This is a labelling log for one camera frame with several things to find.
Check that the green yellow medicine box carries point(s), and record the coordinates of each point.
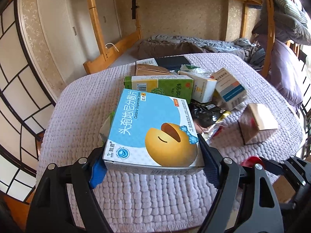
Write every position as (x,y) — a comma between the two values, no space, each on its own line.
(179,86)

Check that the brown cardboard box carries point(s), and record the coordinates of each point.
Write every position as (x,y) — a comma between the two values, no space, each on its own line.
(149,66)

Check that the shoji sliding door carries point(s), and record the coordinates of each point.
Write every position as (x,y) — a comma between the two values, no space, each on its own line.
(26,108)

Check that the small kraft cardboard box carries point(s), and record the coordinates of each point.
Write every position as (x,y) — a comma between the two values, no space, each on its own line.
(257,123)

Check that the striped grey bedding pile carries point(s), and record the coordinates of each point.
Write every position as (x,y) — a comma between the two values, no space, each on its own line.
(291,22)

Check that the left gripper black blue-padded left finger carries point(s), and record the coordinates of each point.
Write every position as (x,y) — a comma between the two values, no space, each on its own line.
(64,200)

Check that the blue grey duvet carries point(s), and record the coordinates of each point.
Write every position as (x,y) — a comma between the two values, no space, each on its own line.
(251,53)

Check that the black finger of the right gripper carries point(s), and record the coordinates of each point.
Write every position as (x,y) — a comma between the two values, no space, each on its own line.
(254,164)

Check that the black clamp on bed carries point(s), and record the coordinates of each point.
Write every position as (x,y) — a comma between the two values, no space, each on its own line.
(134,8)

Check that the white orange medicine box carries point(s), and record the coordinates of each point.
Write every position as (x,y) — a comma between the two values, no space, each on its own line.
(203,86)

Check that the green plastic pouch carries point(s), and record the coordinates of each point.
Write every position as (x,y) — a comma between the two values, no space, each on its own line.
(105,128)

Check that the pink quilted bed cover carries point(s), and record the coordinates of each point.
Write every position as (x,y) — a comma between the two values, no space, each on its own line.
(147,203)

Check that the dark blue notebook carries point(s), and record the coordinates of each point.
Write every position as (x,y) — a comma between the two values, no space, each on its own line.
(172,62)

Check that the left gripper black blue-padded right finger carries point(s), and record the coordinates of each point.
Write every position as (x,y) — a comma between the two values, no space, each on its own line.
(259,209)

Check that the brown blanket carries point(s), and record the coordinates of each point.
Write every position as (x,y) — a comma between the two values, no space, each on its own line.
(149,49)

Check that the white blue medicine box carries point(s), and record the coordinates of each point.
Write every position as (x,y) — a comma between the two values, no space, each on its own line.
(229,93)

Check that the black foil wrapper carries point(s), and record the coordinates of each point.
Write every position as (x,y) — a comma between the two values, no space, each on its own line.
(207,114)

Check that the light blue medicine box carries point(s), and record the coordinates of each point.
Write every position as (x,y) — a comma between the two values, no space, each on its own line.
(152,134)

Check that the purple pillow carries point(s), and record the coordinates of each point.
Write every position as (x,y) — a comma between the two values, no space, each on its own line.
(285,74)

